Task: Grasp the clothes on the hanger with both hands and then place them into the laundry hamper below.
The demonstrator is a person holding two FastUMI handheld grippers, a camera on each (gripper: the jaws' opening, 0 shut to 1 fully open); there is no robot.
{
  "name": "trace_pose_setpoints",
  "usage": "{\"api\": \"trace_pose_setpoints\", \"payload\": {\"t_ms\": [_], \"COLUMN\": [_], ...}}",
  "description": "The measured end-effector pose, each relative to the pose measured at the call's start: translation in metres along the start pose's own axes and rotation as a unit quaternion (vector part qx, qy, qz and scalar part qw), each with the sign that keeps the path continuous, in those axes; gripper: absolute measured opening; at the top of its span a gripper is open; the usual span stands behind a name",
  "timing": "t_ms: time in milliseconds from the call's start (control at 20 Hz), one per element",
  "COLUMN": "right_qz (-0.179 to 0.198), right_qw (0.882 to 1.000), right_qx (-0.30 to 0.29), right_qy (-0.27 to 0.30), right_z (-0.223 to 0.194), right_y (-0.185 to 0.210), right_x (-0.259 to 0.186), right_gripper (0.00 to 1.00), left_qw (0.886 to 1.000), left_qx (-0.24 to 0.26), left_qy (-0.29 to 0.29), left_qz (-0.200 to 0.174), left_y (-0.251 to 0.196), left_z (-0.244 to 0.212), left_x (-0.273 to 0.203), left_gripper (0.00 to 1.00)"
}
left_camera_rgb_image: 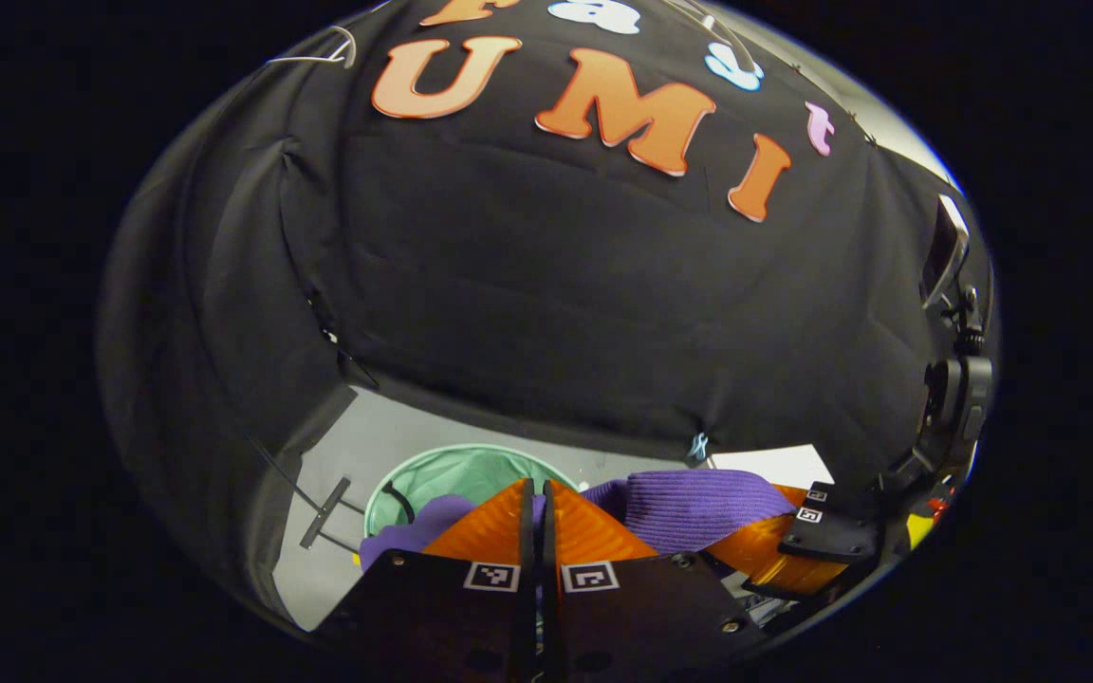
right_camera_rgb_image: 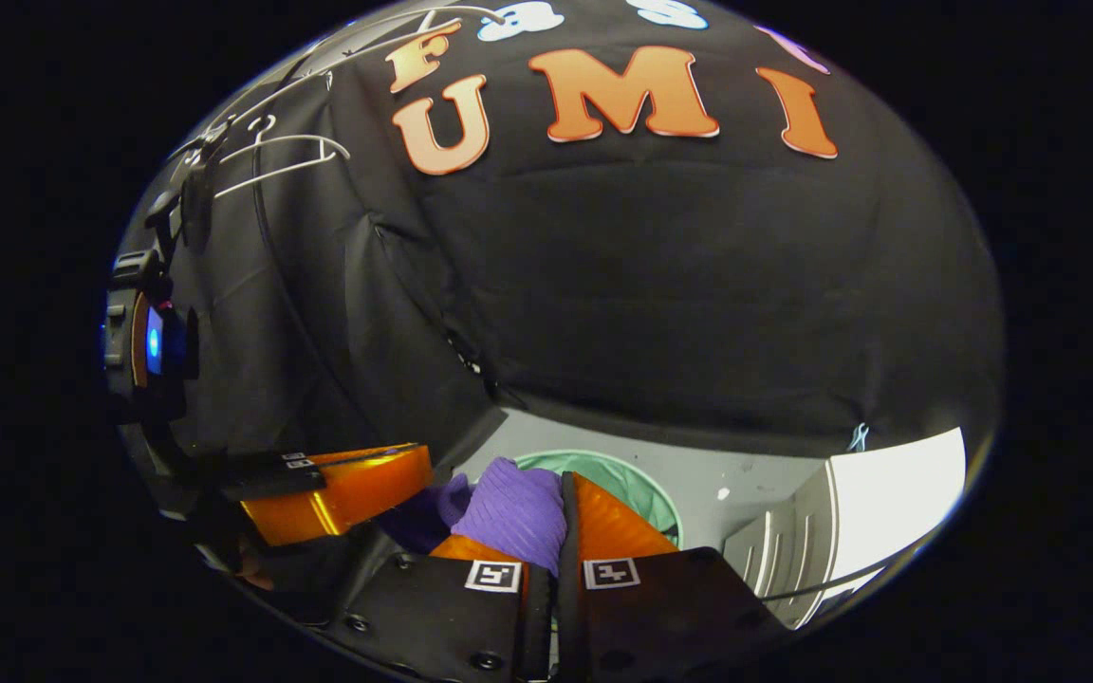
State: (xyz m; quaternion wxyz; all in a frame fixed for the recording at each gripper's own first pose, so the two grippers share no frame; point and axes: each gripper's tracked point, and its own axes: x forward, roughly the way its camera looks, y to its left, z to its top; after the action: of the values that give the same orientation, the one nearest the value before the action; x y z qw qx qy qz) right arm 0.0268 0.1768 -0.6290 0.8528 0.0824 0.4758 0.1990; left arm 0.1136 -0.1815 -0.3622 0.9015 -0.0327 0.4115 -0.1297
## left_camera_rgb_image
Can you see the small light blue clip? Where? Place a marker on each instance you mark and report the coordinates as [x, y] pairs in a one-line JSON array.
[[698, 446]]

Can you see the white sheet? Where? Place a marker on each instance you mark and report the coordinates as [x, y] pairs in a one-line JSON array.
[[784, 463]]

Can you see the green laundry hamper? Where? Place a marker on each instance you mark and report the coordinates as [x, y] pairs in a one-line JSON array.
[[480, 474]]

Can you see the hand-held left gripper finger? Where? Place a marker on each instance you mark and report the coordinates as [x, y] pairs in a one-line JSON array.
[[551, 626], [527, 617]]

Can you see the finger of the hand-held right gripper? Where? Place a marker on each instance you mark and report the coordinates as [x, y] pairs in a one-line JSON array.
[[820, 495], [831, 541]]

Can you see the black clothes rack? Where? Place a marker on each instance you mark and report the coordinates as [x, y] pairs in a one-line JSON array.
[[324, 514]]

